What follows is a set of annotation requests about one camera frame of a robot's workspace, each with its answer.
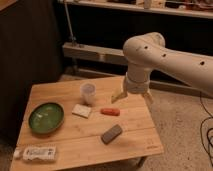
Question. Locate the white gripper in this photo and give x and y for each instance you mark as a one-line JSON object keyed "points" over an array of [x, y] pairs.
{"points": [[133, 88]]}

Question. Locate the white ceramic cup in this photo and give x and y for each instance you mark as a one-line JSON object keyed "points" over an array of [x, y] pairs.
{"points": [[87, 91]]}

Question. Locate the green ceramic bowl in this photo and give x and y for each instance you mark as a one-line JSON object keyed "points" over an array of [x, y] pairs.
{"points": [[46, 118]]}

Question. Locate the orange carrot toy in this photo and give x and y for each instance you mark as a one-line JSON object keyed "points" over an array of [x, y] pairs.
{"points": [[110, 111]]}

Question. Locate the grey rectangular block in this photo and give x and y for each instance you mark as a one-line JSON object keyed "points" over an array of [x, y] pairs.
{"points": [[111, 134]]}

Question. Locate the white square sponge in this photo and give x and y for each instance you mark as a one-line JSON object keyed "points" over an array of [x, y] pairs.
{"points": [[81, 110]]}

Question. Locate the wooden folding table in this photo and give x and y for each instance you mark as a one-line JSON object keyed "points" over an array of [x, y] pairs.
{"points": [[78, 140]]}

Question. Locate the metal shelf rack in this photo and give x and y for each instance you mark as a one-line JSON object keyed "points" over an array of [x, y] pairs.
{"points": [[100, 53]]}

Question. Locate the white tube package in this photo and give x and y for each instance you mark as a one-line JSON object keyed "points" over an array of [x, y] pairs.
{"points": [[35, 153]]}

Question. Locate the dark cabinet on left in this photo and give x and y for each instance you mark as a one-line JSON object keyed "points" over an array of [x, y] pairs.
{"points": [[30, 53]]}

